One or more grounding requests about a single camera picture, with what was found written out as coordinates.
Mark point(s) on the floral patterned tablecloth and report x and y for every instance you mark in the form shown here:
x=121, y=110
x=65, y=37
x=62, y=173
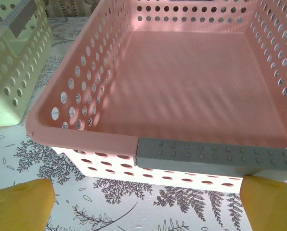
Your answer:
x=109, y=211

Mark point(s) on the pink perforated plastic basket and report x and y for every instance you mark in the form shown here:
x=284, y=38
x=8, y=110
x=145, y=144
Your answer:
x=182, y=84

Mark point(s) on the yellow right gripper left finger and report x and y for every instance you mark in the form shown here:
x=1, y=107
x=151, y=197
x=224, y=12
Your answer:
x=20, y=207

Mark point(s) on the pale yellow perforated basket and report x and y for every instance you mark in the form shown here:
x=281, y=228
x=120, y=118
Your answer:
x=13, y=72

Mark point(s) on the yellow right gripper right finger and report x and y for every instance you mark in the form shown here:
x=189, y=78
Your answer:
x=271, y=207

